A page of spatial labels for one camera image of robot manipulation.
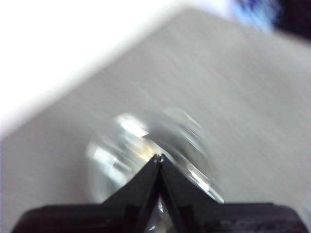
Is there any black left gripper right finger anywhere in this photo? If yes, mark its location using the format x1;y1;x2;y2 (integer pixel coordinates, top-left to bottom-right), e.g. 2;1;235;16
159;154;305;233

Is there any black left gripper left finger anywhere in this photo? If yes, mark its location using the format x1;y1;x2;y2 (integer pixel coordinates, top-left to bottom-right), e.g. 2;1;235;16
16;154;160;233

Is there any glass lid with green knob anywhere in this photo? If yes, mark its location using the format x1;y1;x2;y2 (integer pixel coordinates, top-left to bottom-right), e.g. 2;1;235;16
85;106;225;233

